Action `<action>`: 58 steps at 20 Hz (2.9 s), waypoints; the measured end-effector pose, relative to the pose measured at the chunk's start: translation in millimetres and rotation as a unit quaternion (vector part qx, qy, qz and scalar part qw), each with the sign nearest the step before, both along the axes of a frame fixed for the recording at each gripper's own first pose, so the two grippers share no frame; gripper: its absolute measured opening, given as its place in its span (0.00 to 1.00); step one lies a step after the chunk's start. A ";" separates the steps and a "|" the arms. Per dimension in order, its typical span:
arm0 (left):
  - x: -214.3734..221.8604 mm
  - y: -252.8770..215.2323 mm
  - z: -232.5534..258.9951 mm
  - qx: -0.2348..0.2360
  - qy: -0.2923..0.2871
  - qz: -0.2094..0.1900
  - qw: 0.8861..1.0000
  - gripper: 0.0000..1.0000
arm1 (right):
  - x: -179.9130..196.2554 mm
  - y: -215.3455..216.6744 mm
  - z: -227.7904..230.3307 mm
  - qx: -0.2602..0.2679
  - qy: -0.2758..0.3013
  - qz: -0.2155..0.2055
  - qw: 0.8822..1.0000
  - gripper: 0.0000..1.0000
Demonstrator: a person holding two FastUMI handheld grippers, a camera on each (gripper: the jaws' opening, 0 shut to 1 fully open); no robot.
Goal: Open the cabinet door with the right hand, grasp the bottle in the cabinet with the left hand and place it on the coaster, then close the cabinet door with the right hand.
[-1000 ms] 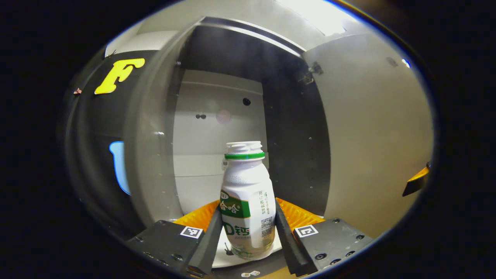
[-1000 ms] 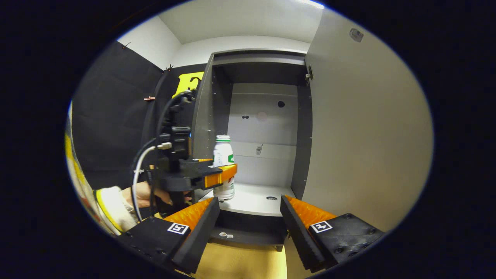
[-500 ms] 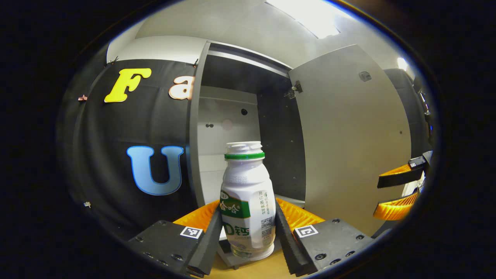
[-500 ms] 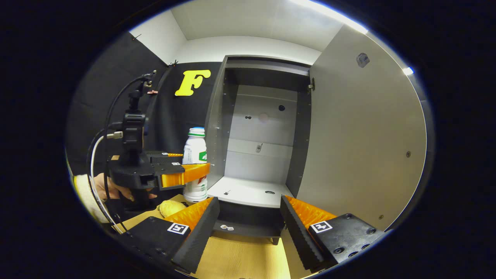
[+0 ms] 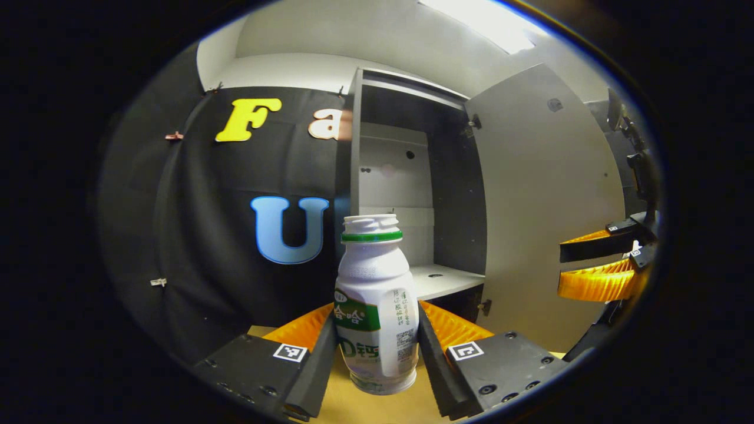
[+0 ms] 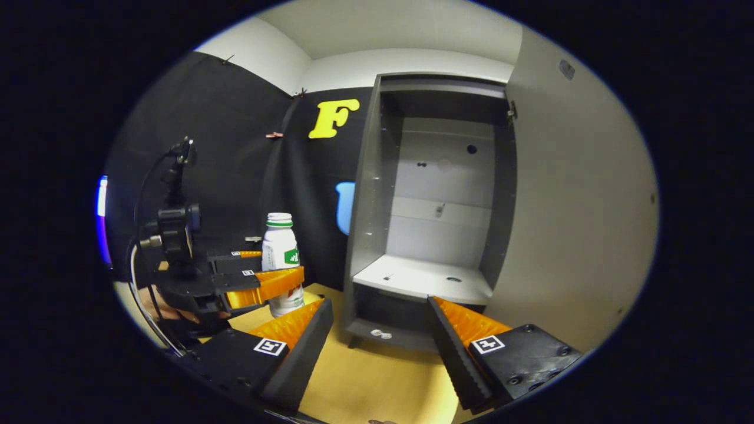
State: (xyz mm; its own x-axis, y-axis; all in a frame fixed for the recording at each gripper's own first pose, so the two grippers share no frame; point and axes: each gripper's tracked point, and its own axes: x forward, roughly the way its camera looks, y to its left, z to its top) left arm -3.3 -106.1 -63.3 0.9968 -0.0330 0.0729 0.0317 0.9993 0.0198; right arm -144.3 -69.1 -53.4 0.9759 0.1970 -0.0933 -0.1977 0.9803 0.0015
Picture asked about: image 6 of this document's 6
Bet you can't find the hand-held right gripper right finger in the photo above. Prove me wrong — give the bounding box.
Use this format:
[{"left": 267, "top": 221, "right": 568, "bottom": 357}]
[{"left": 426, "top": 296, "right": 584, "bottom": 414}]

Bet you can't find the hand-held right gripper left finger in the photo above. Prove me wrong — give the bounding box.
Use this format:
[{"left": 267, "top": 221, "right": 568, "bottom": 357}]
[{"left": 177, "top": 297, "right": 335, "bottom": 413}]

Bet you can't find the grey cabinet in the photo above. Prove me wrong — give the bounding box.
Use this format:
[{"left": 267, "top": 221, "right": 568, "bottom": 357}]
[{"left": 343, "top": 72, "right": 519, "bottom": 354}]

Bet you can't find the grey cabinet door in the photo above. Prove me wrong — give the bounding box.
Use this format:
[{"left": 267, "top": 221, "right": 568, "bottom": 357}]
[{"left": 484, "top": 26, "right": 659, "bottom": 354}]

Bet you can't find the black backdrop cloth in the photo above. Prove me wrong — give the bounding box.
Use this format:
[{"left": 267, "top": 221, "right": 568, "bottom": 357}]
[{"left": 106, "top": 52, "right": 375, "bottom": 295}]

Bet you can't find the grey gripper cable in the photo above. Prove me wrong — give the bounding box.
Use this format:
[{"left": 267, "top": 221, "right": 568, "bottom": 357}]
[{"left": 125, "top": 152, "right": 186, "bottom": 357}]

